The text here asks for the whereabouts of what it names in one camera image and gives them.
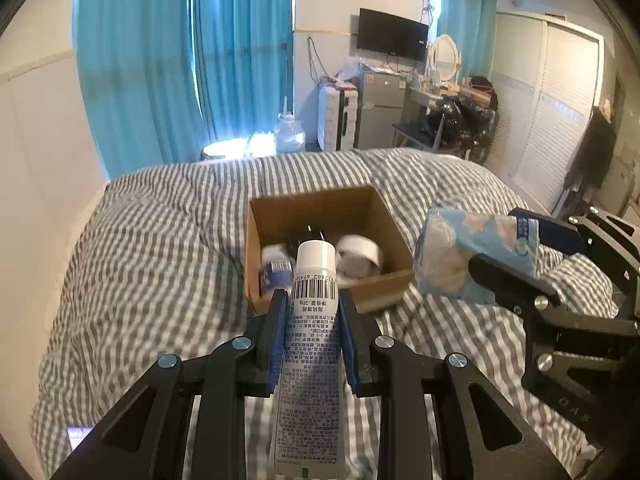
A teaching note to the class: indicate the white tape roll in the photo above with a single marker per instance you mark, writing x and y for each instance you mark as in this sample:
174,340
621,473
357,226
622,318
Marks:
357,255

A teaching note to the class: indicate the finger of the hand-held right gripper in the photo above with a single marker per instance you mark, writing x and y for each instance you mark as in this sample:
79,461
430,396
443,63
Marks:
505,280
555,235

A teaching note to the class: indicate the hanging dark clothes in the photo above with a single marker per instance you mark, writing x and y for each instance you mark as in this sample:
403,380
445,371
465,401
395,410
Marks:
595,150

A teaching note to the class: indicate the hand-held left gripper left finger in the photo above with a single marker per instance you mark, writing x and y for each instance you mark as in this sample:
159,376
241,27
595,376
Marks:
277,340

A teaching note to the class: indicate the clear plastic bag on fridge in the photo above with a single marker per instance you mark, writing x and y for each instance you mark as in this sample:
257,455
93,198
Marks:
355,71

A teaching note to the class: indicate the light blue tissue pack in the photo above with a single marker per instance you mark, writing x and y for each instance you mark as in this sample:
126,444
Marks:
455,255

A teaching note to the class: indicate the smartphone with lit screen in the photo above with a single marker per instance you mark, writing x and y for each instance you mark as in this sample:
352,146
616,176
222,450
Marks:
79,437

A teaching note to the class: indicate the wide blue curtain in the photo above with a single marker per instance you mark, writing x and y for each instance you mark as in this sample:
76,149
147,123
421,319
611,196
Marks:
135,60

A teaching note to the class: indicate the black plastic bag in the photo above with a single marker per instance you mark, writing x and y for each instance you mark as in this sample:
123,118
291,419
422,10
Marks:
460,122

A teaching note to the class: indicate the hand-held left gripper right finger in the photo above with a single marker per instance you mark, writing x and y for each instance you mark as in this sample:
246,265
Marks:
350,347

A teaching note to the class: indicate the blue curtain by white wall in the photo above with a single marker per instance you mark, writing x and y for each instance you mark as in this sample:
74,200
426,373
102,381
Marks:
245,50

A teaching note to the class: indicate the white ribbed suitcase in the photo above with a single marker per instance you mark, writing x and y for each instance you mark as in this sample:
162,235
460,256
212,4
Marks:
336,120

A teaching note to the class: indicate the black wall television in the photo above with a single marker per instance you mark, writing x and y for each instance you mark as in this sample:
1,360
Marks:
392,34

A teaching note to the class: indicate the dark backpack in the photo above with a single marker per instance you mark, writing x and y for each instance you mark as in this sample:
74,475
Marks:
481,89

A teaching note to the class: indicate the white tube with barcode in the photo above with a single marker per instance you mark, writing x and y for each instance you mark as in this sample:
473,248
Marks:
310,320

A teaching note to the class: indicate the brown cardboard box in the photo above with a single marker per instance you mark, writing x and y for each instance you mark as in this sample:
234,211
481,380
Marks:
385,292

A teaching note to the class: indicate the clear water jug with pump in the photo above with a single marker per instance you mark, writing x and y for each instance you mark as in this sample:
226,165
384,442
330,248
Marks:
290,135

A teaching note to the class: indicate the white oval mirror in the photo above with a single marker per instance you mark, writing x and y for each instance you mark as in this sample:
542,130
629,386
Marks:
445,60

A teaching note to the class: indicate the grey white checked blanket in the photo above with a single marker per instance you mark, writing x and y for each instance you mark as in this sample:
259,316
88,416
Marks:
150,260

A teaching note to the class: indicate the small bottle with blue label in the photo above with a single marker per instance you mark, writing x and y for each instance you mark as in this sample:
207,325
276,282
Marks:
276,270

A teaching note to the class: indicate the white louvred wardrobe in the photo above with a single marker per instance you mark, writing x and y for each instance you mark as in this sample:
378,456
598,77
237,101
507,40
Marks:
540,110

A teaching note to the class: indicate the blue curtain by wardrobe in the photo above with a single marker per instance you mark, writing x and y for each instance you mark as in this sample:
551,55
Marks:
467,15

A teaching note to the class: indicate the grey chair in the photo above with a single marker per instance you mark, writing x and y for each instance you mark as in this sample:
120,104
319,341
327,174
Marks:
412,135

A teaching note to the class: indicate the white dressing table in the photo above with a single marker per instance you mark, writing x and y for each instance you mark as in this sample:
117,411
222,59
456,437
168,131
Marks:
420,94

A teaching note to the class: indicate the small grey fridge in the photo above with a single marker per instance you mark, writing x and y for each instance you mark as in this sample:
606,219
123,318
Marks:
380,110

